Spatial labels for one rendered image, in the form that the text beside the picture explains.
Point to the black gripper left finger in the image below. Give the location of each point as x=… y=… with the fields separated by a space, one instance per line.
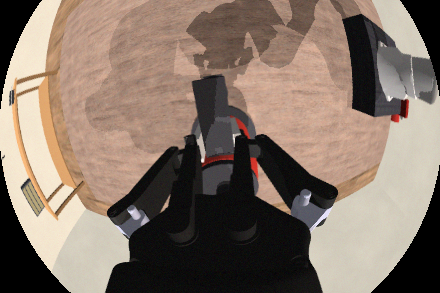
x=151 y=192

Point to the black round disk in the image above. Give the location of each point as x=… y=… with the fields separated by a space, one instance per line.
x=238 y=113

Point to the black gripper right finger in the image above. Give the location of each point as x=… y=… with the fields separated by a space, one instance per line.
x=312 y=197

